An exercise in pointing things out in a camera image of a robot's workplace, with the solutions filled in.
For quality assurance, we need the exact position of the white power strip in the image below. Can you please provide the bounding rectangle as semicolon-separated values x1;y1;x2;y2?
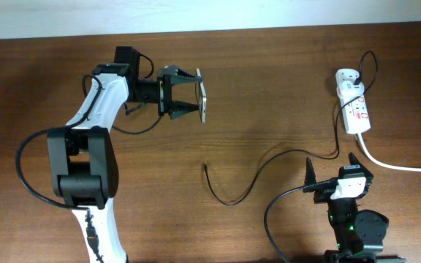
335;69;371;134

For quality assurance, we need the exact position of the white power strip cord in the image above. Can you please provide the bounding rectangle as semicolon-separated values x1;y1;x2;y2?
354;132;421;175

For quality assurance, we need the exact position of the black flip smartphone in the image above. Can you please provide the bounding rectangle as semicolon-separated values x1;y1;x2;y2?
196;68;207;123

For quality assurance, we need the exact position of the white USB charger adapter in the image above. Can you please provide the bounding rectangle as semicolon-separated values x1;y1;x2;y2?
337;80;365;99

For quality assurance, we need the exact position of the black USB charging cable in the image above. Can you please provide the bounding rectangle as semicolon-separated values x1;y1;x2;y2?
202;50;379;207

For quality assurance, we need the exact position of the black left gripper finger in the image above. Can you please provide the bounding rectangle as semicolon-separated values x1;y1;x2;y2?
162;65;202;85
169;101;199;119

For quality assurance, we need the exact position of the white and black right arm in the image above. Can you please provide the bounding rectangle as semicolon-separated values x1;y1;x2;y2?
303;153;407;263

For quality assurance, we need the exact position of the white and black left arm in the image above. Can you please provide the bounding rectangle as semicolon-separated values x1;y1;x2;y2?
47;62;206;263

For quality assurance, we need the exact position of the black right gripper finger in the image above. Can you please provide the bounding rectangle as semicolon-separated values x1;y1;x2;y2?
348;152;364;169
304;157;316;186

